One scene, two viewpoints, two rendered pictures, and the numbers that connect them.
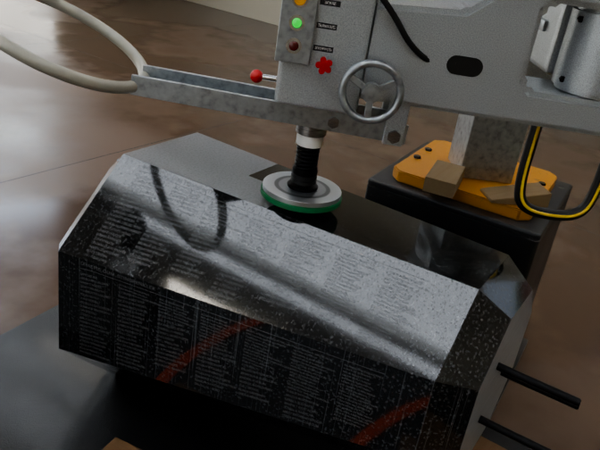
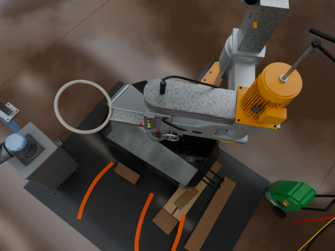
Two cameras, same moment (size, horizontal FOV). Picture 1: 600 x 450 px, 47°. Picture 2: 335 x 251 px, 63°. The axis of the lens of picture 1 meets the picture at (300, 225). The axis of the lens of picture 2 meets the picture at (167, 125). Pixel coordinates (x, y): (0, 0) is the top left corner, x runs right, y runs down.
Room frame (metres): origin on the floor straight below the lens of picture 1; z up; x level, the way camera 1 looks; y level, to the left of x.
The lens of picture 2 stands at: (0.86, -0.06, 3.40)
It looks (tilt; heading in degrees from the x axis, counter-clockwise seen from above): 70 degrees down; 359
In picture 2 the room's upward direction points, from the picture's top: 11 degrees clockwise
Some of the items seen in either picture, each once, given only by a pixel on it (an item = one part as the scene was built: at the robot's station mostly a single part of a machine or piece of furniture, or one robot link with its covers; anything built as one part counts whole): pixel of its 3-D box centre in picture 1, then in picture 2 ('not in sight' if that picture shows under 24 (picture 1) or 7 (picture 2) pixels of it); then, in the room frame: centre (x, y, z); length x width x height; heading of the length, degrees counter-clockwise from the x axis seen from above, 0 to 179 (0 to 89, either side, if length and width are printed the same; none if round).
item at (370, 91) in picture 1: (370, 88); (171, 133); (1.60, -0.11, 1.20); 0.15 x 0.10 x 0.15; 91
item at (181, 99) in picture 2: not in sight; (209, 105); (1.72, -0.34, 1.62); 0.96 x 0.25 x 0.17; 91
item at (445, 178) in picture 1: (444, 178); not in sight; (2.17, -0.45, 0.81); 0.20 x 0.10 x 0.05; 162
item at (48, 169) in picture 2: not in sight; (44, 159); (1.32, 1.17, 0.43); 0.50 x 0.50 x 0.85; 59
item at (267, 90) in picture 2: not in sight; (268, 97); (1.71, -0.65, 1.90); 0.31 x 0.28 x 0.40; 1
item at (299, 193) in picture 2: not in sight; (296, 194); (1.42, -1.59, 0.43); 0.35 x 0.35 x 0.87; 49
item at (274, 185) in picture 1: (302, 188); (158, 130); (1.72, 0.01, 0.87); 0.21 x 0.21 x 0.01
